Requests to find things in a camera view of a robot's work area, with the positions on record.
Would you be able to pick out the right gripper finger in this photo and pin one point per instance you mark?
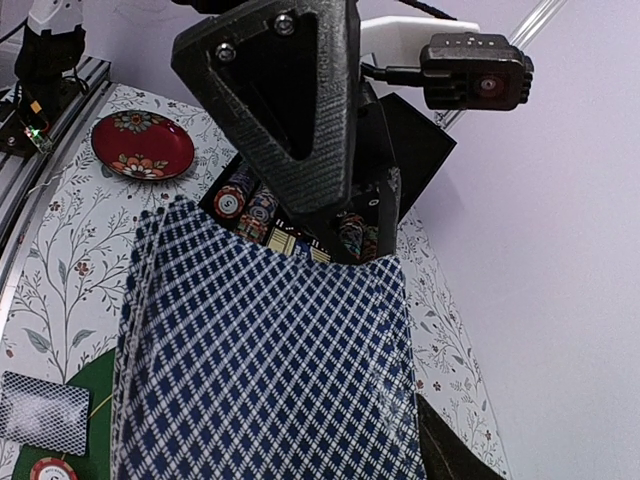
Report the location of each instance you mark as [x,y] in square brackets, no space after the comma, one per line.
[444,455]

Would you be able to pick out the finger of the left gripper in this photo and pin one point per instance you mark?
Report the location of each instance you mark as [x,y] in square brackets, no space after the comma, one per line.
[373,209]
[280,78]

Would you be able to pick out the red five chip stack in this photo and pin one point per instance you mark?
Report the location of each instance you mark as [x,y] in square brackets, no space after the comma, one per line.
[229,201]

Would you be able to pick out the grey playing card deck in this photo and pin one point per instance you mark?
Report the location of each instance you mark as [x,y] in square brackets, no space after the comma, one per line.
[237,362]

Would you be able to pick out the dealt cards front edge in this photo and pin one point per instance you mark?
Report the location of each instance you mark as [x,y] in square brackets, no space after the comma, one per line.
[43,414]

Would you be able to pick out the yellow playing card box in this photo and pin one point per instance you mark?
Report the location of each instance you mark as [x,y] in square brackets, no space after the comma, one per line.
[294,243]

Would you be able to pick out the red floral plate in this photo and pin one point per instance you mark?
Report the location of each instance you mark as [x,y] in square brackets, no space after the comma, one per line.
[142,145]

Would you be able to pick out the green round poker mat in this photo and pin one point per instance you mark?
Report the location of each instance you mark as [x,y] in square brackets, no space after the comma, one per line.
[96,376]

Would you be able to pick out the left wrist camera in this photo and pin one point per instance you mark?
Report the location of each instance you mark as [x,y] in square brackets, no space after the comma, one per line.
[455,65]

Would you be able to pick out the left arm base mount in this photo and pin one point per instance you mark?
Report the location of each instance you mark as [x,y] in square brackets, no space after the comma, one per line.
[26,126]

